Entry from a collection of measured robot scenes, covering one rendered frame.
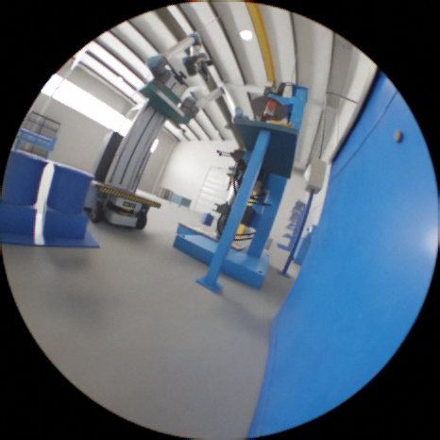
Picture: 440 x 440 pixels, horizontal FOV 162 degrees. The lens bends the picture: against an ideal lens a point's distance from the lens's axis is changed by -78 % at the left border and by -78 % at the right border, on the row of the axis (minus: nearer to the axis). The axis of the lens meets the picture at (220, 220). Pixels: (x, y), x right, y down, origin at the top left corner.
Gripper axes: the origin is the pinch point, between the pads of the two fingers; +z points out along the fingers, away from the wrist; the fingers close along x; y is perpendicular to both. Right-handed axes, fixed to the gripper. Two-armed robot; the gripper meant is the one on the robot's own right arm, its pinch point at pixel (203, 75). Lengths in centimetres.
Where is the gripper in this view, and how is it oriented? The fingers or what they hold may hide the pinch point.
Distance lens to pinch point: 133.0
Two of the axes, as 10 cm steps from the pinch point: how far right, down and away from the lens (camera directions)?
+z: 0.7, 10.0, 0.0
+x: -3.4, 0.2, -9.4
